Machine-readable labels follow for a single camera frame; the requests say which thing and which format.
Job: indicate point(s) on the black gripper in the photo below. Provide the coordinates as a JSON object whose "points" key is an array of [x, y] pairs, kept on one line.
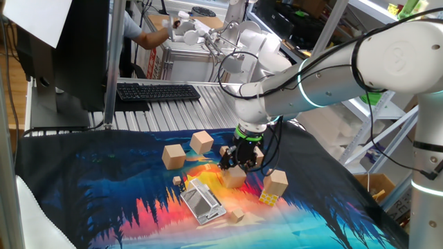
{"points": [[247, 148]]}

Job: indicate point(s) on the large wooden cube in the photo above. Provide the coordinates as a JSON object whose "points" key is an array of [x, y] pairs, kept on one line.
{"points": [[233, 178], [259, 157], [173, 157], [201, 142], [275, 183]]}

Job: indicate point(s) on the person forearm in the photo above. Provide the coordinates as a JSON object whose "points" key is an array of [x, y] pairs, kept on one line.
{"points": [[150, 41]]}

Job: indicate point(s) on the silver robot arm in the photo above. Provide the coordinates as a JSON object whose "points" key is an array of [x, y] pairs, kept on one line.
{"points": [[328, 83]]}

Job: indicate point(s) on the small wooden cube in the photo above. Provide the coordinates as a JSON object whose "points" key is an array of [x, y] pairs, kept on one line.
{"points": [[237, 216], [223, 150], [176, 180]]}

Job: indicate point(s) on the Rubik's cube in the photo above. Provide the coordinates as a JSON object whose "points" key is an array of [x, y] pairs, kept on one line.
{"points": [[268, 198]]}

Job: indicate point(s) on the silver metal mesh holder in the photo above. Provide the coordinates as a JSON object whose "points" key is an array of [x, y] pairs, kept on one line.
{"points": [[200, 207]]}

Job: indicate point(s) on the white foam pieces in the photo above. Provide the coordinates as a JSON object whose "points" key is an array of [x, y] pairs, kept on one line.
{"points": [[325, 135]]}

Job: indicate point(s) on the black keyboard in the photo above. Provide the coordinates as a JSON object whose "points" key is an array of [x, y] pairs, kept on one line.
{"points": [[155, 92]]}

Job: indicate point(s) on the colourful forest print cloth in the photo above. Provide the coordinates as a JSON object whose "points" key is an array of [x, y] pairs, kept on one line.
{"points": [[104, 180]]}

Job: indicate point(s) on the cardboard box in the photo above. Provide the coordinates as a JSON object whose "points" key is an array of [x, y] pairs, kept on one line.
{"points": [[380, 181]]}

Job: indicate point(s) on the green plastic object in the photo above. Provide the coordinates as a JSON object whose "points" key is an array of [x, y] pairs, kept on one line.
{"points": [[370, 98]]}

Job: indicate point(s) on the black round disc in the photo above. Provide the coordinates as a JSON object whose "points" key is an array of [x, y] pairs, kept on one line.
{"points": [[204, 11]]}

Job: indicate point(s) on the grey lettered plate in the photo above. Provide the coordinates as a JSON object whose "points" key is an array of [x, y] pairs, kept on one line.
{"points": [[398, 207]]}

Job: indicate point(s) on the black computer monitor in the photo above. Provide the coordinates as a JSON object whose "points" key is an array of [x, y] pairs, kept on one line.
{"points": [[83, 52]]}

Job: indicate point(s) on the white metal shelf rack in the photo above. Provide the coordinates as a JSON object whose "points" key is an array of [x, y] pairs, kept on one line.
{"points": [[372, 7]]}

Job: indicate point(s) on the green yellow bottles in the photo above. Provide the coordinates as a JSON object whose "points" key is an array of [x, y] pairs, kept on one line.
{"points": [[410, 7]]}

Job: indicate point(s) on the white paper sheet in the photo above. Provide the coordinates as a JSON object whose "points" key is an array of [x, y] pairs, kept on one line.
{"points": [[38, 17]]}

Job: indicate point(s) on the aluminium vertical post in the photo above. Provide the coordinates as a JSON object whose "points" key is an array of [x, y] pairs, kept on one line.
{"points": [[114, 69]]}

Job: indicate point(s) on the grey frame post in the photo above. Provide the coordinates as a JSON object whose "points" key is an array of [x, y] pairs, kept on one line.
{"points": [[8, 190]]}

